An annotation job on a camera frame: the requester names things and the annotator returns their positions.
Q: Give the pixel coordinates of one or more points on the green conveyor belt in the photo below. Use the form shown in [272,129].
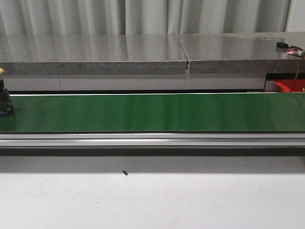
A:
[249,112]

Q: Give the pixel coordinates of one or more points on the red plastic bin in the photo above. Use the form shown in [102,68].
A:
[288,85]

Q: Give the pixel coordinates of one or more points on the small lit circuit board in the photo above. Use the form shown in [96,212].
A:
[296,52]

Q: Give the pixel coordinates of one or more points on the yellow mushroom push button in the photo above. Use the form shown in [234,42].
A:
[6,106]

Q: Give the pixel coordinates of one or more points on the grey pleated curtain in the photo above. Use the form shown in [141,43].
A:
[64,17]

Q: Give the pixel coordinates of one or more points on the grey stone bench left slab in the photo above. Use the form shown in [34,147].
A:
[92,55]

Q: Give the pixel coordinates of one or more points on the grey stone bench right slab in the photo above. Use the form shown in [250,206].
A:
[241,52]

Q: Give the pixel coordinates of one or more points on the grey stone bench slab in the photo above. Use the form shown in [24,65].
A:
[92,55]
[241,52]

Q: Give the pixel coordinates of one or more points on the black connector plug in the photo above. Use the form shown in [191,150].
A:
[282,45]

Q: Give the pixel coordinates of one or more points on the aluminium conveyor frame rail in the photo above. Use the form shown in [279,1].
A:
[156,139]

